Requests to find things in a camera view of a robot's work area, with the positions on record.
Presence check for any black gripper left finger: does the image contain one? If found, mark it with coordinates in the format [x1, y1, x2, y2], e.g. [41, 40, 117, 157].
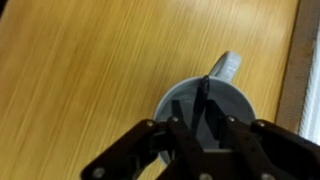
[80, 117, 203, 180]

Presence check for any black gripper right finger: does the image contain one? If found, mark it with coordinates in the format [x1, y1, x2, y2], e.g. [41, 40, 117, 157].
[204, 114, 320, 180]

